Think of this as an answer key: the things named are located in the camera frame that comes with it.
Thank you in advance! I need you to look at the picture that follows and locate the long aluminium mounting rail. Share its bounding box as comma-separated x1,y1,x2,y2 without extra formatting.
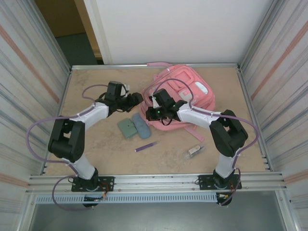
28,173,288,194

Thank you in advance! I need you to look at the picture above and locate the aluminium table edge rail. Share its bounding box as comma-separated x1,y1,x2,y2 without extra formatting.
237,67,275,173
70,63,241,71
42,68,73,176

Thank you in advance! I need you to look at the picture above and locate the blue glasses case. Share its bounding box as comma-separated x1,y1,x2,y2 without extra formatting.
131,113,152,140

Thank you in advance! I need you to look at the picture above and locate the green wallet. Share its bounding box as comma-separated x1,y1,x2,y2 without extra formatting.
117,118,137,140

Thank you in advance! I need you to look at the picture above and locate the grey metal base panel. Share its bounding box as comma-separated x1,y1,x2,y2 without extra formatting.
24,192,289,231

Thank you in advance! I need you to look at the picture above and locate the pink student backpack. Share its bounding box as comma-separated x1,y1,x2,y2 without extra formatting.
141,61,216,142

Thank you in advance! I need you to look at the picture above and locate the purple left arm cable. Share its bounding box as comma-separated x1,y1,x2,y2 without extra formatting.
26,84,110,212

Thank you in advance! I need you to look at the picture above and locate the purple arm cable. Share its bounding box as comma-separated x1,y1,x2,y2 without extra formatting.
26,84,110,212
152,78,260,207

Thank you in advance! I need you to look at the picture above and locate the aluminium frame post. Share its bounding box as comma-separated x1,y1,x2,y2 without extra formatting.
239,0,282,67
28,0,73,70

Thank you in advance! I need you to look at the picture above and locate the clear plastic stationery packet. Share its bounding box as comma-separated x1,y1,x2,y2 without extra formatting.
183,143,207,161

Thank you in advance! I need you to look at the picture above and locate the grey slotted cable duct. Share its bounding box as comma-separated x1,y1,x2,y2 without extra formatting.
35,193,218,204

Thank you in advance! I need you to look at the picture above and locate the purple pen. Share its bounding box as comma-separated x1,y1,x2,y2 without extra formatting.
134,141,160,153

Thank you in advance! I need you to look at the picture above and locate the white door frame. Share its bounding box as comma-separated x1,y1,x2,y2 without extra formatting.
83,0,113,65

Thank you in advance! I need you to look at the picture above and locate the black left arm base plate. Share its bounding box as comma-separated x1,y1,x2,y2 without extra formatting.
71,176,115,193

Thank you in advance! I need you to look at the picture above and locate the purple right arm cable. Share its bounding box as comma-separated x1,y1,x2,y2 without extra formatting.
152,78,260,207

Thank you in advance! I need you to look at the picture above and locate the tan wooden door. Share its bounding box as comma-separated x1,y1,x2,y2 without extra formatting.
73,0,104,65

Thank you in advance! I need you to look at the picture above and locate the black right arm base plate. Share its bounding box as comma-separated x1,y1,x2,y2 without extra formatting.
197,174,242,191

